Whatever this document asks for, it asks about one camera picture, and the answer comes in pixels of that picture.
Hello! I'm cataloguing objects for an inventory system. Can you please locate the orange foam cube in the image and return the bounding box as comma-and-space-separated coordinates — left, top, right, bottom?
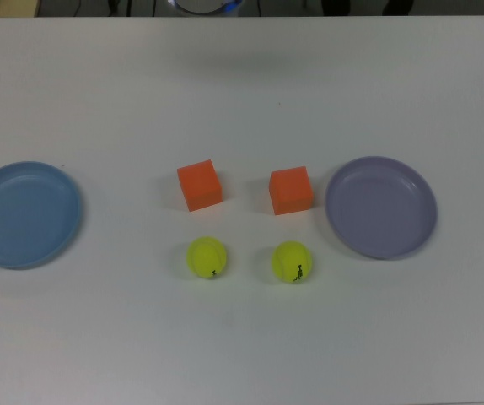
176, 159, 223, 213
268, 165, 314, 217

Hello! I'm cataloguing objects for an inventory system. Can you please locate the yellow tennis ball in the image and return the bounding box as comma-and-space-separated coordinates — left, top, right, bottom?
271, 240, 314, 284
186, 235, 229, 279

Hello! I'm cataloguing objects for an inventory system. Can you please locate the purple plate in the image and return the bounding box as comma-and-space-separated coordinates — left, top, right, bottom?
324, 155, 439, 261

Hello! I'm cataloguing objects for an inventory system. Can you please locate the blue plate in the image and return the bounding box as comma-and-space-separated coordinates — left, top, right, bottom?
0, 160, 85, 271

